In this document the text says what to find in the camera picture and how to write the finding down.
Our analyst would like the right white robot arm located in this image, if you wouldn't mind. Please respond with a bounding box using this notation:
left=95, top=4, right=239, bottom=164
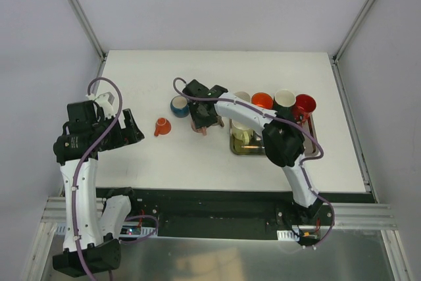
left=173, top=78, right=323, bottom=225

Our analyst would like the dark green mug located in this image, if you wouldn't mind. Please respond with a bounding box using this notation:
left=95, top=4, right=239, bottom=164
left=273, top=89, right=296, bottom=122

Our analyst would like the red mug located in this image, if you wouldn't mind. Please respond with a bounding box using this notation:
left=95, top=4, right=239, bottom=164
left=292, top=94, right=316, bottom=124

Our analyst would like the right white cable duct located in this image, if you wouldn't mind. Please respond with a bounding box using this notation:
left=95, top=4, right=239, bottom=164
left=276, top=230, right=320, bottom=242

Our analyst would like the blue ribbed mug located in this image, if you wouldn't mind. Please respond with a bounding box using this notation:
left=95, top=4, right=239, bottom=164
left=170, top=95, right=189, bottom=118

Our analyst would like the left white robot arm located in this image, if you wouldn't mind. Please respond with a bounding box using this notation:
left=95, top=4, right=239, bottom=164
left=53, top=100, right=144, bottom=278

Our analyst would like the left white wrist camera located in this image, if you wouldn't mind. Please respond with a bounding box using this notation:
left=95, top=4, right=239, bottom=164
left=86, top=92, right=116, bottom=119

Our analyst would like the pale yellow-green mug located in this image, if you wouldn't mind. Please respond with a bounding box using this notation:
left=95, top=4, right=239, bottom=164
left=232, top=120, right=254, bottom=145

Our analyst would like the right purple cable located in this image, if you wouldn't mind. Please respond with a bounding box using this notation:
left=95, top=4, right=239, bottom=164
left=172, top=77, right=336, bottom=251

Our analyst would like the left white cable duct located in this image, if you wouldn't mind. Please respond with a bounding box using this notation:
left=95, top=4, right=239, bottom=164
left=55, top=223, right=158, bottom=238

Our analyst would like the pink mug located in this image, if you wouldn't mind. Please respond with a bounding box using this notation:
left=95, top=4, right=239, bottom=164
left=194, top=127, right=207, bottom=136

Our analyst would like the bright orange mug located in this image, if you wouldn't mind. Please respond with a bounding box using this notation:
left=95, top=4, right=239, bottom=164
left=251, top=92, right=274, bottom=109

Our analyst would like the steel baking tray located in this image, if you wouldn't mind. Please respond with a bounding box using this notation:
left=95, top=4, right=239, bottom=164
left=229, top=116, right=320, bottom=157

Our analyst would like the small orange cup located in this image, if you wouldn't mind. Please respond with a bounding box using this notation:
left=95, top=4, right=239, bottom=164
left=154, top=117, right=172, bottom=137

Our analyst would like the white cable duct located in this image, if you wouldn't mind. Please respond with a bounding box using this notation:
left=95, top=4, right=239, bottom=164
left=276, top=230, right=320, bottom=242
left=55, top=223, right=158, bottom=238

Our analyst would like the yellow mug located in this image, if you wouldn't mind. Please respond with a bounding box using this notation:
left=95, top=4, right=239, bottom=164
left=234, top=91, right=251, bottom=103

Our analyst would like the aluminium frame post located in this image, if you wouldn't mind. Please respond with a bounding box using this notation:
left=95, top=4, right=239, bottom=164
left=331, top=0, right=399, bottom=63
left=49, top=0, right=107, bottom=61

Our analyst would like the left aluminium frame post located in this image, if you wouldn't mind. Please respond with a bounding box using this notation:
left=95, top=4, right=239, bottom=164
left=49, top=0, right=107, bottom=61

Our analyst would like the right aluminium frame post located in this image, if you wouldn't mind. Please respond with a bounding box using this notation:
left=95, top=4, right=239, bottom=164
left=331, top=0, right=399, bottom=63

